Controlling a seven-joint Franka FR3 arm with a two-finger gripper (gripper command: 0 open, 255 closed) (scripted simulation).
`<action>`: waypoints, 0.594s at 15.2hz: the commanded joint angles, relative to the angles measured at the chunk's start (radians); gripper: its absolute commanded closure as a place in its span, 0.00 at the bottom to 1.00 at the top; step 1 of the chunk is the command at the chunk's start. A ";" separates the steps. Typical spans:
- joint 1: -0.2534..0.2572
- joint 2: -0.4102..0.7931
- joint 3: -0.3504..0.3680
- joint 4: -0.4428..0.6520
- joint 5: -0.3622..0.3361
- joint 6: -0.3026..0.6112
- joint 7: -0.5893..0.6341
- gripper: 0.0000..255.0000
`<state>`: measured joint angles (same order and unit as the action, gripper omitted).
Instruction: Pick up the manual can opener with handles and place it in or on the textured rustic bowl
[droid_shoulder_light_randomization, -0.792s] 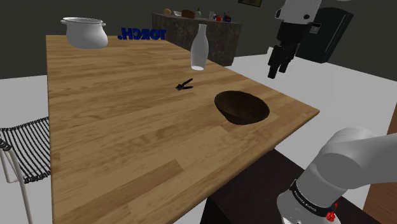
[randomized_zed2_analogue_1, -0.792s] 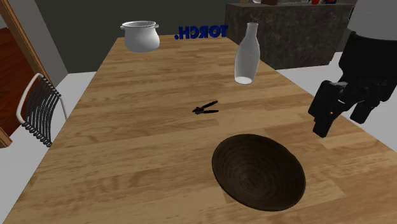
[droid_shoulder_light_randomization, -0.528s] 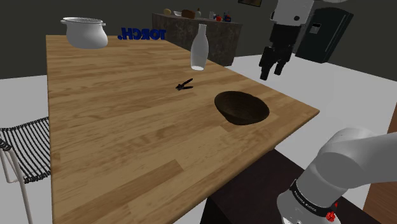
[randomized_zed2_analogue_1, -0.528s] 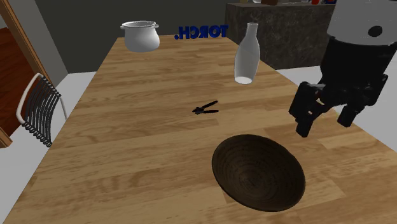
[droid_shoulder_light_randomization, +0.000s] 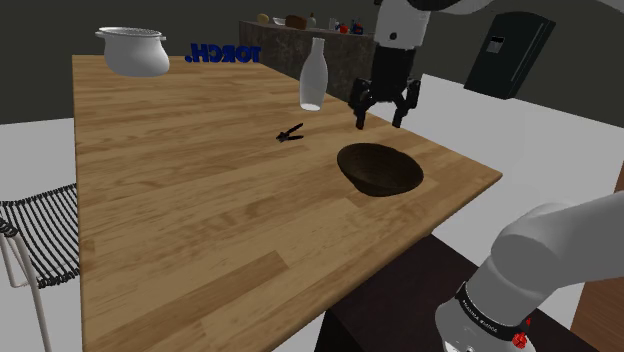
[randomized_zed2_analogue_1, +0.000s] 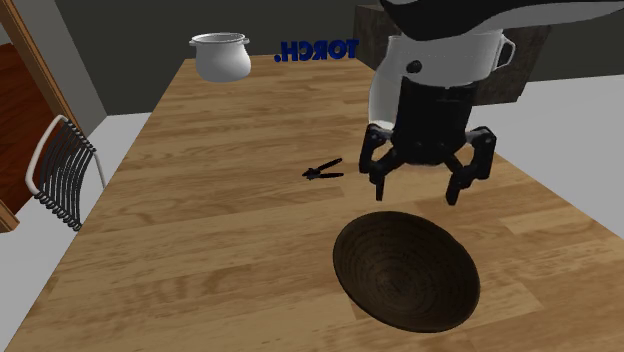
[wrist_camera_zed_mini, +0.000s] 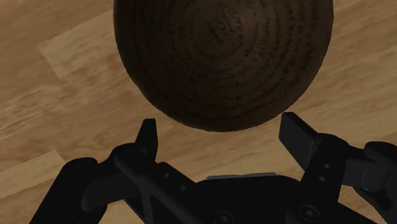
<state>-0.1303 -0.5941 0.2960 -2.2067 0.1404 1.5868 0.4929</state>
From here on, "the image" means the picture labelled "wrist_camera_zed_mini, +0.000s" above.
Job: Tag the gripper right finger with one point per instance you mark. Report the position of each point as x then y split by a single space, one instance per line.
328 155

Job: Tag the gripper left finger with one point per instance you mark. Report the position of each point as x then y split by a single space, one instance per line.
130 173

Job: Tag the dark brown woven basket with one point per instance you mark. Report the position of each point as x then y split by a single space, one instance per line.
223 59

